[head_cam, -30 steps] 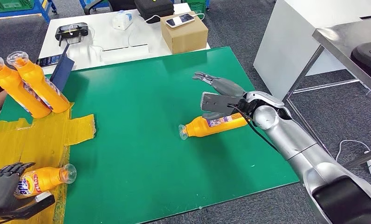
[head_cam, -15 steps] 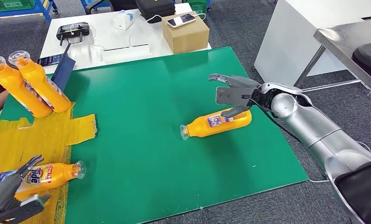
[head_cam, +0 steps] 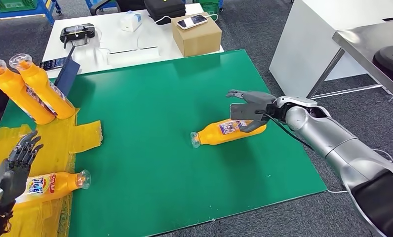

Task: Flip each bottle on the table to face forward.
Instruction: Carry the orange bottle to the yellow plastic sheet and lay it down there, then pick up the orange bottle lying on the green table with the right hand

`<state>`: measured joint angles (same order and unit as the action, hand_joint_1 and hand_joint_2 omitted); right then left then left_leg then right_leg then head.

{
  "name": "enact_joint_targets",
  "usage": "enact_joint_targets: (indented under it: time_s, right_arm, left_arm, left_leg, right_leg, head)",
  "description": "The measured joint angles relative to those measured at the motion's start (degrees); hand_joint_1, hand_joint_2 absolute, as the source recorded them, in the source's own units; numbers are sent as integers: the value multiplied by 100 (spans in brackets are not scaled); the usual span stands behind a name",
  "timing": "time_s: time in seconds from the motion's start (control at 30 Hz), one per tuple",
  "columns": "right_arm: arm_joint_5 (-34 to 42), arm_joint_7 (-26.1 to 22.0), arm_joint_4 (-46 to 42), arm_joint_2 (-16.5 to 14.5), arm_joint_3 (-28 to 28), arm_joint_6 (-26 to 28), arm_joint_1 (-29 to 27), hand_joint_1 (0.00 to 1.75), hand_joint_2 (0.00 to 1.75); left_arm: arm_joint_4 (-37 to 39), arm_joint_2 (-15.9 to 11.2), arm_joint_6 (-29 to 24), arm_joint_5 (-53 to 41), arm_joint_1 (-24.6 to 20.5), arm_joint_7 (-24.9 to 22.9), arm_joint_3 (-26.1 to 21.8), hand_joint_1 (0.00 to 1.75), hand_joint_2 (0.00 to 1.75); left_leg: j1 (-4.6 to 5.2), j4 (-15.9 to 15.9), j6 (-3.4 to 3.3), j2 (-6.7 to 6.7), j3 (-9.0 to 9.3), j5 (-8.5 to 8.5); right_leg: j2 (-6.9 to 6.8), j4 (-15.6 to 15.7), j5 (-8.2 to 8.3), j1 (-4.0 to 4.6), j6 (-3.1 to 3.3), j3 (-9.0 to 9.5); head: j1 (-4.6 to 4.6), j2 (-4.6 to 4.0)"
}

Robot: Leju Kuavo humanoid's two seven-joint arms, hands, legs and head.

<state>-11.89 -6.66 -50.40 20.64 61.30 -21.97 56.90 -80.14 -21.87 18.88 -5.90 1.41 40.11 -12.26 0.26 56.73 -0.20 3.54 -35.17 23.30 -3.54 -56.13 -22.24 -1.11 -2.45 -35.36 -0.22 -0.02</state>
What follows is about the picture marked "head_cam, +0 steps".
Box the navy blue folded cover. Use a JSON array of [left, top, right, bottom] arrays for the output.
[[54, 45, 81, 97]]

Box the black remote controller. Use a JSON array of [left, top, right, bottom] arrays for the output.
[[59, 23, 96, 50]]

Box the white cabinet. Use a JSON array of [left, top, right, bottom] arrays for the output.
[[269, 0, 393, 114]]

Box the white charging cable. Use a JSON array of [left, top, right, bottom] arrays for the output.
[[155, 14, 219, 26]]

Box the black chair seat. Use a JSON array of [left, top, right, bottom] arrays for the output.
[[373, 44, 393, 92]]

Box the black office chair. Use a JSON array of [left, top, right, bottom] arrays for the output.
[[89, 0, 145, 16]]

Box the cardboard box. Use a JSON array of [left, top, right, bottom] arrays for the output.
[[171, 13, 223, 59]]

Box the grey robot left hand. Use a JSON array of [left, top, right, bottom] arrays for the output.
[[0, 130, 44, 213]]

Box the black zipper case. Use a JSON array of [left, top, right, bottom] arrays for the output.
[[143, 0, 186, 26]]

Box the white floor cable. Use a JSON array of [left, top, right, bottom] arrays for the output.
[[327, 149, 393, 194]]

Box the blue cart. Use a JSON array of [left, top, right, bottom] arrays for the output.
[[0, 0, 62, 25]]

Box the green plastic crate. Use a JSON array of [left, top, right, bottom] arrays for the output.
[[192, 0, 224, 16], [0, 0, 39, 13]]

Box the small white box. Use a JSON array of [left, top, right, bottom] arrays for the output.
[[120, 11, 143, 33]]

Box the orange detergent bottle clear cap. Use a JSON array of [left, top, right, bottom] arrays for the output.
[[190, 119, 268, 149], [9, 53, 77, 120], [0, 59, 56, 125], [15, 170, 92, 205]]

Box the white table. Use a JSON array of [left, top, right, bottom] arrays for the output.
[[42, 3, 225, 79]]

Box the black smartphone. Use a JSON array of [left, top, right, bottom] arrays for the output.
[[39, 57, 68, 72]]

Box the yellow tape patch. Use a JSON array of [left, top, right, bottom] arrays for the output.
[[0, 111, 103, 237]]

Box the blue cart frame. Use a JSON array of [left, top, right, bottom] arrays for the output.
[[84, 0, 116, 9]]

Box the stainless steel table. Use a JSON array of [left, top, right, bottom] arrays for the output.
[[306, 19, 393, 110]]

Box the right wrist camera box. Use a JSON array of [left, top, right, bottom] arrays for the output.
[[230, 103, 273, 122]]

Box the green table mat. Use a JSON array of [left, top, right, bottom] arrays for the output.
[[0, 49, 328, 237]]

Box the white smartphone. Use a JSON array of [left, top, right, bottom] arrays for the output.
[[176, 14, 208, 31]]

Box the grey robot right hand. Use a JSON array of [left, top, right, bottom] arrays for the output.
[[226, 90, 277, 133]]

